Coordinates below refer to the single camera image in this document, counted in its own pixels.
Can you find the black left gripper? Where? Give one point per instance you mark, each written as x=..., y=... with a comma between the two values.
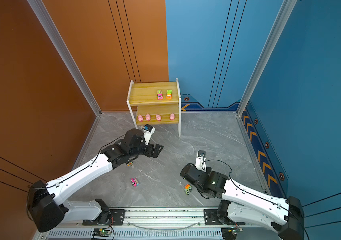
x=150, y=153

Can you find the pink purple toy car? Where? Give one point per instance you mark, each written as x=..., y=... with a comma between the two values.
x=159, y=95

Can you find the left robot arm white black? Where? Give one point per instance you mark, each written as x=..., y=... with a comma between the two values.
x=48, y=203

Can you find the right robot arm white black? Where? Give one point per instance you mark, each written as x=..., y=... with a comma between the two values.
x=242, y=204

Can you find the orange green toy car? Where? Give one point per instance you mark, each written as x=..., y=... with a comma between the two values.
x=188, y=189

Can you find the circuit board right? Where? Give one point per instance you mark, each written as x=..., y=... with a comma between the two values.
x=230, y=233

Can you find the green circuit board left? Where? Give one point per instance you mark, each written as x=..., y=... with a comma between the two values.
x=102, y=234

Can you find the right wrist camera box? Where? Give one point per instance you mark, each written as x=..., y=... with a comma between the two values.
x=200, y=161

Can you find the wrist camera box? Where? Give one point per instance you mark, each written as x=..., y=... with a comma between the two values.
x=147, y=130
x=200, y=161

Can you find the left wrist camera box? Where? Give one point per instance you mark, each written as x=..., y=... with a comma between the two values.
x=147, y=130

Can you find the white frame wooden shelf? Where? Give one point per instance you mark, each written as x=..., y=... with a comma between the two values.
x=142, y=100

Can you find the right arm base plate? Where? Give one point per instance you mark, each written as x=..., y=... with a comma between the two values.
x=215, y=216

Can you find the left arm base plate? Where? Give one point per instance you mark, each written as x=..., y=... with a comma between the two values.
x=114, y=217

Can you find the aluminium corner post left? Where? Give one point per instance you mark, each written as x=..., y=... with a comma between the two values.
x=55, y=37

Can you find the aluminium corner post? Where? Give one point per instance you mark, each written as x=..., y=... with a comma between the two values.
x=55, y=37
x=271, y=41

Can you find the aluminium corner post right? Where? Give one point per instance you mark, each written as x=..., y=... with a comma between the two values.
x=271, y=41

